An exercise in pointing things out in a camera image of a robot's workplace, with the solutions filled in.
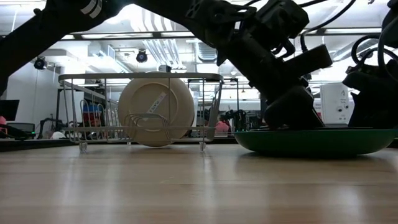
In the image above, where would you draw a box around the cream plate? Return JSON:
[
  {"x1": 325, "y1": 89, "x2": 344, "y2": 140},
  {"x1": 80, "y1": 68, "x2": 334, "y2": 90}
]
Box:
[{"x1": 118, "y1": 72, "x2": 196, "y2": 148}]

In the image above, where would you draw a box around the large green plate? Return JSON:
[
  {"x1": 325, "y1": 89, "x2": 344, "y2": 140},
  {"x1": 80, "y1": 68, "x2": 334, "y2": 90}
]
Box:
[{"x1": 233, "y1": 128, "x2": 398, "y2": 158}]

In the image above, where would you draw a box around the person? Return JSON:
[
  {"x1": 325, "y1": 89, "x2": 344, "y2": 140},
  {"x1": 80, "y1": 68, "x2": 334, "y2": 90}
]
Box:
[{"x1": 214, "y1": 114, "x2": 231, "y2": 138}]

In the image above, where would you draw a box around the black ceiling camera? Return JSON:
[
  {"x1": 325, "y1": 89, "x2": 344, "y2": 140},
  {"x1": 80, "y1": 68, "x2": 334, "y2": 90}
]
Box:
[
  {"x1": 33, "y1": 55, "x2": 48, "y2": 71},
  {"x1": 136, "y1": 49, "x2": 149, "y2": 64}
]

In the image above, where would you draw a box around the grey wire dish rack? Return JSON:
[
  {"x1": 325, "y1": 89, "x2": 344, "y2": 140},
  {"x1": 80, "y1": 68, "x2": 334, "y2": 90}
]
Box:
[{"x1": 57, "y1": 72, "x2": 224, "y2": 154}]

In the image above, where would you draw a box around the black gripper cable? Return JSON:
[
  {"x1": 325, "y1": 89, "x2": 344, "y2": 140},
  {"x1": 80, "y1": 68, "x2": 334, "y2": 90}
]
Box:
[{"x1": 300, "y1": 0, "x2": 358, "y2": 53}]

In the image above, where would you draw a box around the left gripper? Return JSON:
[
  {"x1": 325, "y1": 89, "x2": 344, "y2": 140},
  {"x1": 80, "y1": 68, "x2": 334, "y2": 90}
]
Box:
[{"x1": 217, "y1": 0, "x2": 333, "y2": 130}]

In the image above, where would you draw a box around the black monitor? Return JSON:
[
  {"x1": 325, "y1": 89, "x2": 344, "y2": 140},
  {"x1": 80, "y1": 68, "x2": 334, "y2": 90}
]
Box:
[{"x1": 0, "y1": 99, "x2": 20, "y2": 121}]

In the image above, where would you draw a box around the black aluminium table frame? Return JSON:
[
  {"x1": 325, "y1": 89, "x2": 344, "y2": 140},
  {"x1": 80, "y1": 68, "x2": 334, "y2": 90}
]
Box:
[{"x1": 0, "y1": 136, "x2": 398, "y2": 152}]

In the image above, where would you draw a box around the white box device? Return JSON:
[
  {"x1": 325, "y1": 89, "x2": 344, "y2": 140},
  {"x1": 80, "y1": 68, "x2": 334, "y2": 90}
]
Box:
[{"x1": 319, "y1": 82, "x2": 355, "y2": 126}]

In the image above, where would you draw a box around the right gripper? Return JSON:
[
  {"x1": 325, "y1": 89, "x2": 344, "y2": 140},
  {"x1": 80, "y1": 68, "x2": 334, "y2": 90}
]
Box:
[{"x1": 342, "y1": 58, "x2": 398, "y2": 129}]

